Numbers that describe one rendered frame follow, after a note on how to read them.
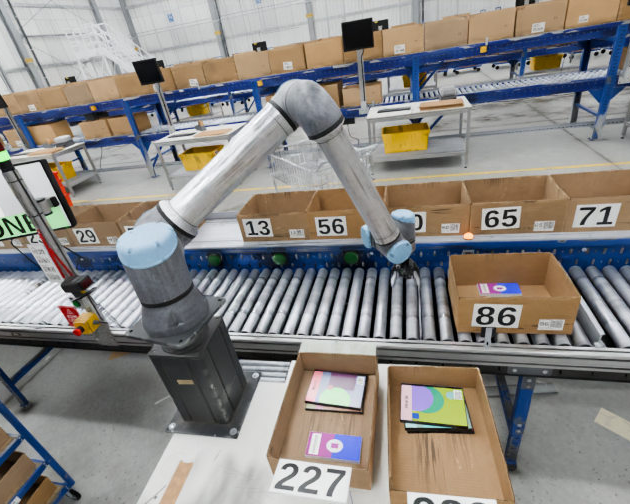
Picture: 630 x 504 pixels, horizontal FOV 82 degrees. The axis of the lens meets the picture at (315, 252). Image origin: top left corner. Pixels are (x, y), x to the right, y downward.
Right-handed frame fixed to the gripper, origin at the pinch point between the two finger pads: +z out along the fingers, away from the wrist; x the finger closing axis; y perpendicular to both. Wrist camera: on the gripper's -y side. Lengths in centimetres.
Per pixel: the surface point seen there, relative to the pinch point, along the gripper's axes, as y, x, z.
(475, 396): 52, 21, 4
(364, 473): 84, -10, -3
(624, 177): -57, 101, -21
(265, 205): -58, -83, -17
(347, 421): 65, -18, 4
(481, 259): -6.2, 31.4, -9.1
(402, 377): 50, -1, 0
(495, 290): -0.6, 36.9, 3.0
